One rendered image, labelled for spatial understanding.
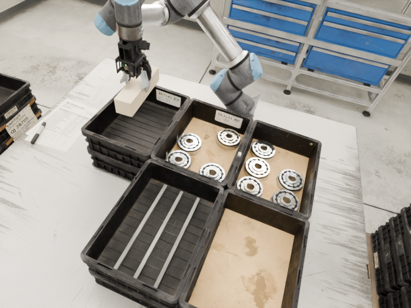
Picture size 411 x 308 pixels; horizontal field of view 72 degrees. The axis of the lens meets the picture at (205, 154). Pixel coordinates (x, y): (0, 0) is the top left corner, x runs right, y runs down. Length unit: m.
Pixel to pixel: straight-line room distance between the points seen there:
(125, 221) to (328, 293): 0.76
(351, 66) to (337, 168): 1.64
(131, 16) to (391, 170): 2.48
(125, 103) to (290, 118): 1.01
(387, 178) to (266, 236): 1.89
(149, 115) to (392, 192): 2.06
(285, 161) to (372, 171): 1.58
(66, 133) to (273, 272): 1.10
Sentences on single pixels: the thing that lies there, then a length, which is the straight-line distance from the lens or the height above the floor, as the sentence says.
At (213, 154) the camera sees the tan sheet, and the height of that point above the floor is 0.83.
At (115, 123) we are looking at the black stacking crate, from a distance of 1.33.
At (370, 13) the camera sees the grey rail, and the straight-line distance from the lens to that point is 2.84.
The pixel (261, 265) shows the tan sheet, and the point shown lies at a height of 0.83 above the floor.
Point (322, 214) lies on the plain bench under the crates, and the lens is 1.35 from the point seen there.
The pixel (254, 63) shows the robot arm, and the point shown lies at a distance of 1.35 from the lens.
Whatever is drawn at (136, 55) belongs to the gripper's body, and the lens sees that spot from 1.00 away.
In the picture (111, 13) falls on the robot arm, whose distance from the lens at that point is 1.03.
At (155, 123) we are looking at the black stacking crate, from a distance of 1.32.
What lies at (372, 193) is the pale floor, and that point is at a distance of 2.62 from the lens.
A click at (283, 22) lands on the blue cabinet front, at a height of 0.68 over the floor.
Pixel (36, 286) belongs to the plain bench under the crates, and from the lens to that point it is 1.16.
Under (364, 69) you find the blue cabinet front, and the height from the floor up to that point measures 0.44.
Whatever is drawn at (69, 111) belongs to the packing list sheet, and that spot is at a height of 0.70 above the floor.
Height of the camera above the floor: 1.74
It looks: 49 degrees down
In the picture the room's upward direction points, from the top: 10 degrees clockwise
